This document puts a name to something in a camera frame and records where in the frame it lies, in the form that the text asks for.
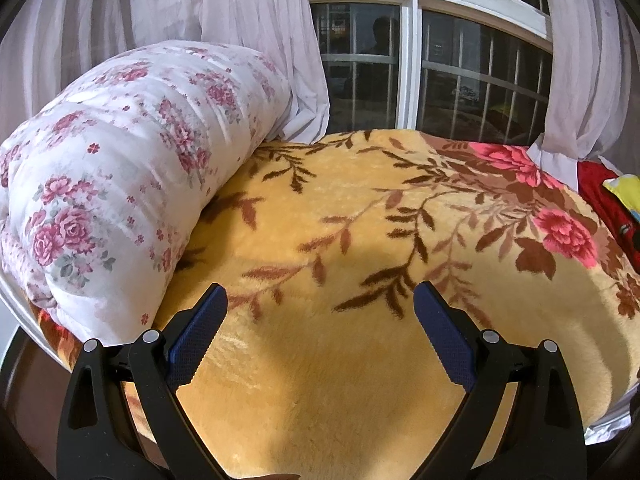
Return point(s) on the white-framed barred window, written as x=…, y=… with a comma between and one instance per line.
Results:
x=410, y=60

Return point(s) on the white sheer curtain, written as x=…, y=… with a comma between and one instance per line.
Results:
x=240, y=20
x=580, y=60

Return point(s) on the white rose-print rolled quilt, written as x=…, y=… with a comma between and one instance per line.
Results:
x=110, y=170

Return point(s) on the yellow printed pillow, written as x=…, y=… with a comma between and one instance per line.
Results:
x=625, y=190

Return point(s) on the red cloth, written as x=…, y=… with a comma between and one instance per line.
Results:
x=600, y=195

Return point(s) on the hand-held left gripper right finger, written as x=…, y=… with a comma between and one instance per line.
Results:
x=445, y=335

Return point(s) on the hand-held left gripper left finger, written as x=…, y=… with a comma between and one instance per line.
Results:
x=195, y=340

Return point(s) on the white bed sheet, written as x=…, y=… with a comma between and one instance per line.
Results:
x=607, y=422

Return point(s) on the yellow floral plush blanket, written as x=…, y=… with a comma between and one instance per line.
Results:
x=350, y=260

